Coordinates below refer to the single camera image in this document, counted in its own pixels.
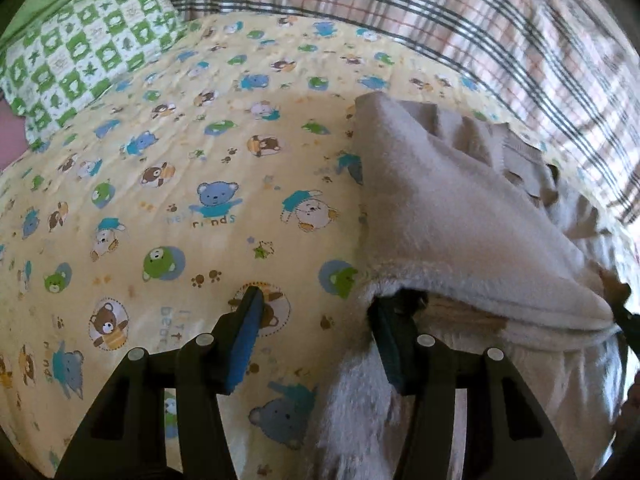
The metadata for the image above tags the plaid pillow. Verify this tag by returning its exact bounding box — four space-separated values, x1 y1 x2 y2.
152 0 640 226

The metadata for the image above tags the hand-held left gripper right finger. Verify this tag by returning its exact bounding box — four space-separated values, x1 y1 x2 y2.
369 294 577 480

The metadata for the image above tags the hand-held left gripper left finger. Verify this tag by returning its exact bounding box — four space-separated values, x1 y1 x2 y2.
54 284 264 480

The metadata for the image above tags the yellow bear-print blanket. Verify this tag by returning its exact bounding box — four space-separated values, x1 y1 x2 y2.
0 12 640 480

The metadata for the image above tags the pink cloth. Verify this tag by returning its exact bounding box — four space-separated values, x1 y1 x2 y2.
0 95 31 173

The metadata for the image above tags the grey fleece garment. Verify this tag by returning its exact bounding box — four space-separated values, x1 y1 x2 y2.
300 92 640 480

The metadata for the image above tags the green and white checked pillow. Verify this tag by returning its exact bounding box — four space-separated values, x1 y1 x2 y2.
0 0 188 146

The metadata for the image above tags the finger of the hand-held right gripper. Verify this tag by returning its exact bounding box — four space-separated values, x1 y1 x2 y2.
611 302 640 356

